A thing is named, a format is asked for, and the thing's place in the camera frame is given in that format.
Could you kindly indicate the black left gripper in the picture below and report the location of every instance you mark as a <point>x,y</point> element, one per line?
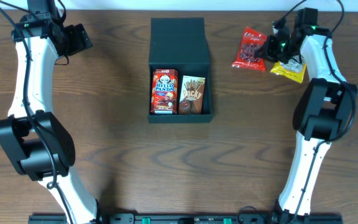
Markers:
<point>76,44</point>

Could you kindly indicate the red Hello Panda box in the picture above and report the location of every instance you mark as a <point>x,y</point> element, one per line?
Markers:
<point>164,92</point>

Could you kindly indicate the black gift box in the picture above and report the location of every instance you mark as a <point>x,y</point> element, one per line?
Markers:
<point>180,44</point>

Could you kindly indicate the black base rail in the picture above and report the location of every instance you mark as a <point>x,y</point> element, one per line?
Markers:
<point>253,218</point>

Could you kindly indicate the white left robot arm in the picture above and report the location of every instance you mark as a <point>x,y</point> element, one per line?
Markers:
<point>34,140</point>

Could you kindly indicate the brown Pocky box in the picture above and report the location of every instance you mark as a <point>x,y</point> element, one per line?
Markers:
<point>191,95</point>

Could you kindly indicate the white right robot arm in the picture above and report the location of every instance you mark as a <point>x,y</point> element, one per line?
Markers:
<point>324,114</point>

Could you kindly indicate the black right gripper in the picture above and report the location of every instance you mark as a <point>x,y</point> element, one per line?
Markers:
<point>266,50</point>

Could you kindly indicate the red raisin bag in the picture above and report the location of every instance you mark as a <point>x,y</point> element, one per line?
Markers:
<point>252,41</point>

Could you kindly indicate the yellow candy bag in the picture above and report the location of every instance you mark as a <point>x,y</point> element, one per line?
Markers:
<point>294,69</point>

